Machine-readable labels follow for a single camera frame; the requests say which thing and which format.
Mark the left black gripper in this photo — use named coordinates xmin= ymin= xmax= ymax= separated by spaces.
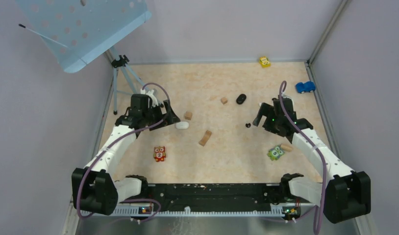
xmin=143 ymin=99 xmax=180 ymax=130

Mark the white earbud charging case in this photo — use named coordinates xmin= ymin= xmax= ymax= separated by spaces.
xmin=175 ymin=121 xmax=190 ymax=130

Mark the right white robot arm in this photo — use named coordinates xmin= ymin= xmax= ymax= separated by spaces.
xmin=253 ymin=98 xmax=371 ymax=224

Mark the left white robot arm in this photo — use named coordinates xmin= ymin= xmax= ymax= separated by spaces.
xmin=72 ymin=94 xmax=180 ymax=215

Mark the black oval charging case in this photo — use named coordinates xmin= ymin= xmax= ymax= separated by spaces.
xmin=236 ymin=94 xmax=247 ymax=105

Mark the small wooden cube near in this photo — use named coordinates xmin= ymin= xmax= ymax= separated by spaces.
xmin=184 ymin=111 xmax=193 ymax=120

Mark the wooden arch block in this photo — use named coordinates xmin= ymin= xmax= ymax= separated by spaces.
xmin=199 ymin=130 xmax=212 ymax=146

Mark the red owl number block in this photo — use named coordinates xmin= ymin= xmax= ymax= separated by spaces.
xmin=153 ymin=146 xmax=166 ymax=162

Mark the wooden cylinder block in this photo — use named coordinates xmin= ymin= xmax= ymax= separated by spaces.
xmin=280 ymin=144 xmax=294 ymax=152

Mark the green owl number block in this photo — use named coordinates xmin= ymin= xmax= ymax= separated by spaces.
xmin=267 ymin=145 xmax=285 ymax=161

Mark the yellow toy car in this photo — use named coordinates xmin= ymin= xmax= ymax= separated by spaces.
xmin=259 ymin=56 xmax=271 ymax=68

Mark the blue toy car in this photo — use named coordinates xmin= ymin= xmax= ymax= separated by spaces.
xmin=295 ymin=81 xmax=316 ymax=94

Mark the light blue tripod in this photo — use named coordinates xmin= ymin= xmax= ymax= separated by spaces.
xmin=106 ymin=46 xmax=145 ymax=115

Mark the light blue perforated stand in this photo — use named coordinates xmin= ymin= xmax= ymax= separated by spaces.
xmin=16 ymin=0 xmax=152 ymax=73

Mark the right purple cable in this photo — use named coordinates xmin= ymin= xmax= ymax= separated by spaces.
xmin=279 ymin=80 xmax=328 ymax=235

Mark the purple cable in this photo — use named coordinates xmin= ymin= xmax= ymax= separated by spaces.
xmin=76 ymin=82 xmax=172 ymax=219
xmin=279 ymin=80 xmax=328 ymax=235

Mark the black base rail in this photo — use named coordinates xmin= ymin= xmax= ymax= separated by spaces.
xmin=140 ymin=183 xmax=285 ymax=212

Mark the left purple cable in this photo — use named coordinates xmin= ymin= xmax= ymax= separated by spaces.
xmin=76 ymin=82 xmax=172 ymax=219

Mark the white slotted cable duct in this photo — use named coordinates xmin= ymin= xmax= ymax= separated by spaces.
xmin=81 ymin=206 xmax=285 ymax=218

